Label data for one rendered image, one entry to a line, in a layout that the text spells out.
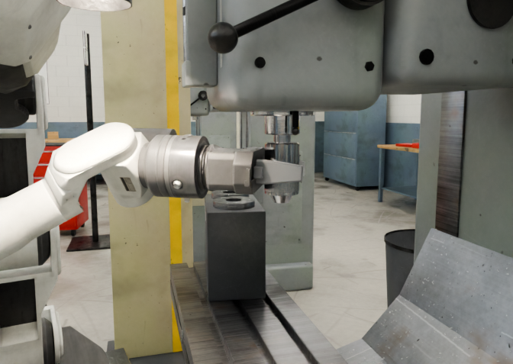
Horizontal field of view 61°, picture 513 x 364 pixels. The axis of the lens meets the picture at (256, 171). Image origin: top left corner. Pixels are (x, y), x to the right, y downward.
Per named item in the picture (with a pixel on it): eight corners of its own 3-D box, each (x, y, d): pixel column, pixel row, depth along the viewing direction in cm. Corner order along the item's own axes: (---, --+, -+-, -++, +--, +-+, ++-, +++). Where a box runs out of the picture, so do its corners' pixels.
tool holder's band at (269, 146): (305, 149, 60) (305, 141, 59) (287, 151, 56) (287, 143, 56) (276, 147, 62) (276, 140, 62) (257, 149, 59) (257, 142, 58)
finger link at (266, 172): (302, 185, 57) (255, 183, 58) (303, 160, 56) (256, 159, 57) (301, 187, 55) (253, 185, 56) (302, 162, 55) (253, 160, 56)
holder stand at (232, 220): (208, 302, 90) (206, 206, 87) (204, 265, 111) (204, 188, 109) (266, 298, 91) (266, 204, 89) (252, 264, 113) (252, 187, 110)
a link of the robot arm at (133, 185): (159, 168, 56) (77, 165, 58) (179, 217, 64) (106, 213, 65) (181, 109, 63) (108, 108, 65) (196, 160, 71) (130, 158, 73)
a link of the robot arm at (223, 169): (251, 137, 53) (157, 135, 55) (250, 215, 54) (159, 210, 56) (266, 133, 66) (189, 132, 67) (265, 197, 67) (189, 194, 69)
